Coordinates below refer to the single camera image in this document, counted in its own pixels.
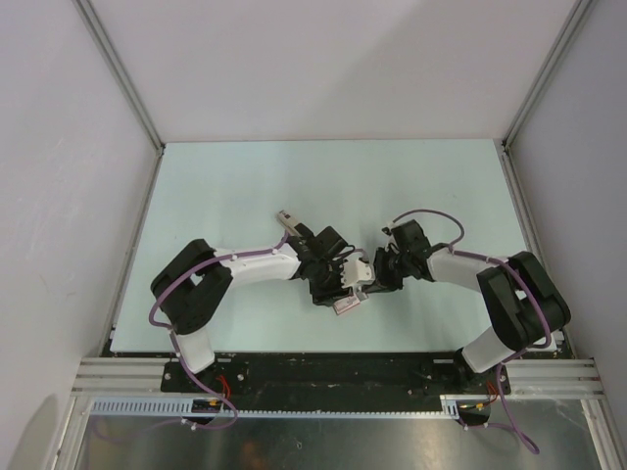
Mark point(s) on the beige black stapler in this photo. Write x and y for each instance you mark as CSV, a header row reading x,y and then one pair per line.
x,y
293,226

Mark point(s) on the left rear aluminium post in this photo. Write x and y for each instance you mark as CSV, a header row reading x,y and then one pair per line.
x,y
112,59

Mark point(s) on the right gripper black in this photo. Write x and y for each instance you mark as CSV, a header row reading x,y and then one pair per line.
x,y
382,282

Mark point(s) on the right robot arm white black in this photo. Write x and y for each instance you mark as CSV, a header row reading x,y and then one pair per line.
x,y
522,301

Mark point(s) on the red white staple box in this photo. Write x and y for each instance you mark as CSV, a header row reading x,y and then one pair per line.
x,y
343,305

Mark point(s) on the aluminium post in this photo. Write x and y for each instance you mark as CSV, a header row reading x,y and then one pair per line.
x,y
565,38
112,59

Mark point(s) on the aluminium frame rail front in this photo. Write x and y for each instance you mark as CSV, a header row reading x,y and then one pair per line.
x,y
143,387

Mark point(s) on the right rear aluminium post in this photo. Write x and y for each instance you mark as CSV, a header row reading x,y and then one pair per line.
x,y
565,38

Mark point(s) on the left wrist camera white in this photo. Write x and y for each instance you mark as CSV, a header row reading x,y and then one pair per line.
x,y
356,273

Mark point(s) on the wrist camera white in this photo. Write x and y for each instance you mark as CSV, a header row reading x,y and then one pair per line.
x,y
356,273
392,230

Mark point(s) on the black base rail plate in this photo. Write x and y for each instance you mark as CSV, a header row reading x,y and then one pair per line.
x,y
341,382

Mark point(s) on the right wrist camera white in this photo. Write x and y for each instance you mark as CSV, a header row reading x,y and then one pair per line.
x,y
392,230

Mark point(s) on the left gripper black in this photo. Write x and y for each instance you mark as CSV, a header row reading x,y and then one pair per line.
x,y
329,296

